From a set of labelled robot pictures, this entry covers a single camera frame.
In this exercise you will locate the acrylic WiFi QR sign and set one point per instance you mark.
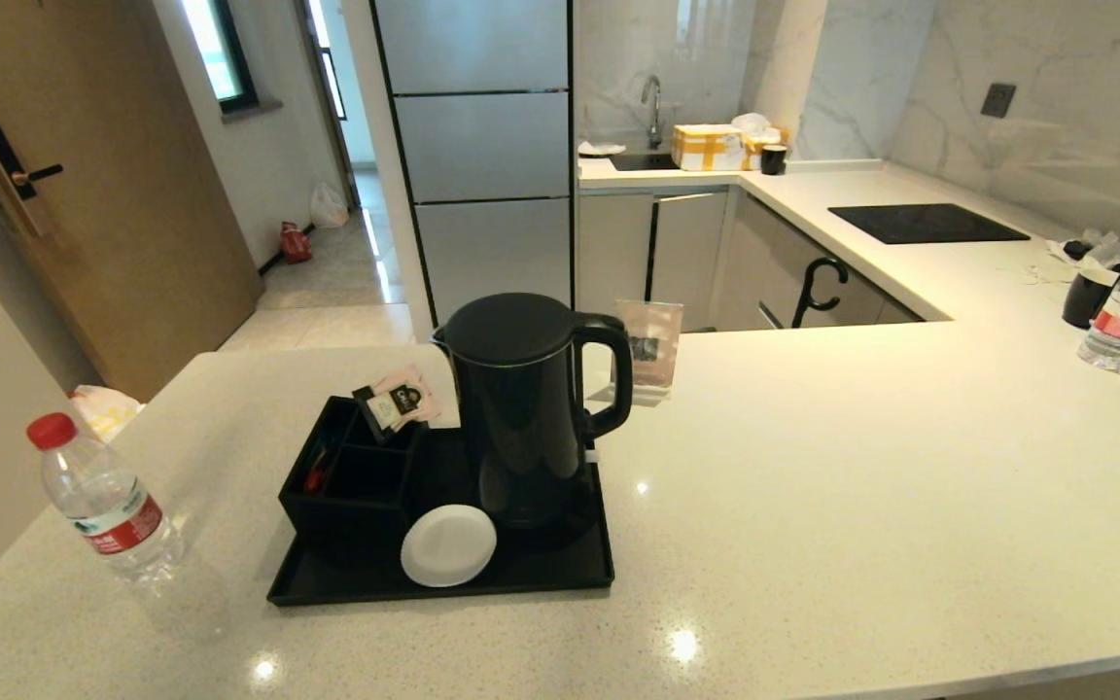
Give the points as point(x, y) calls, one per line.
point(657, 340)

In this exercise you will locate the red sachet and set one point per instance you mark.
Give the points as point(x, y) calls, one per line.
point(315, 476)

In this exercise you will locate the silver refrigerator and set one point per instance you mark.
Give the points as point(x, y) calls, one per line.
point(482, 146)

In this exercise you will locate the dark framed window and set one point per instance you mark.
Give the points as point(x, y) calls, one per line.
point(220, 49)

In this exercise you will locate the red bag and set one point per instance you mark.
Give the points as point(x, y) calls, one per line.
point(295, 241)

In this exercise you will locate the white sink cabinet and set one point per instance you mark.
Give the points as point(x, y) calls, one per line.
point(657, 253)

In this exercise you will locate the grey counter base cabinets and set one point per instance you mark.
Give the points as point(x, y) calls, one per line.
point(793, 262)

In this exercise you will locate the yellow white plastic bag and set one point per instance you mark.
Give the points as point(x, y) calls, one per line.
point(108, 410)

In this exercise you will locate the black induction cooktop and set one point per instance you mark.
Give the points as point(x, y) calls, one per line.
point(925, 224)

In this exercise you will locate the small black cup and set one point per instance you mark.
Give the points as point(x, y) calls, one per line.
point(774, 159)

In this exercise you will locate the white crumpled tissue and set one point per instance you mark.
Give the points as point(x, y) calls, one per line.
point(752, 123)

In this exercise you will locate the chrome faucet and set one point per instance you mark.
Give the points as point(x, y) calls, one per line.
point(654, 109)

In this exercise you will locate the white cloth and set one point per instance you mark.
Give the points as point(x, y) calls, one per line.
point(602, 148)

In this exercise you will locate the black rectangular serving tray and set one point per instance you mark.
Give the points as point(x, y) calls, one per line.
point(541, 574)

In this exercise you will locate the crumpled clear plastic wrapper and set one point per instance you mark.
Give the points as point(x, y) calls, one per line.
point(1095, 248)

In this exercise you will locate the pink tea sachet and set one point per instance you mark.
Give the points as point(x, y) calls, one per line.
point(402, 402)

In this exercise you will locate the brown wooden door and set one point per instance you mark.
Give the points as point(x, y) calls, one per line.
point(132, 194)

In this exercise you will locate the black compartment organizer box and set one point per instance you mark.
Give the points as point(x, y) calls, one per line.
point(346, 510)

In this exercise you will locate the black mug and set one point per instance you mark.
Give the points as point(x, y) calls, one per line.
point(1088, 301)

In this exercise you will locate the grey wall socket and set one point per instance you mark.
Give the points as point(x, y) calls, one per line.
point(998, 100)

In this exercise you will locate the dark sink basin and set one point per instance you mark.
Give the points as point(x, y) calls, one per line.
point(646, 160)

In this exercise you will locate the yellow striped white box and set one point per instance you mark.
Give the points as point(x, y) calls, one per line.
point(708, 148)

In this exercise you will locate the black electric kettle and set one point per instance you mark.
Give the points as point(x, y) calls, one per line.
point(521, 408)

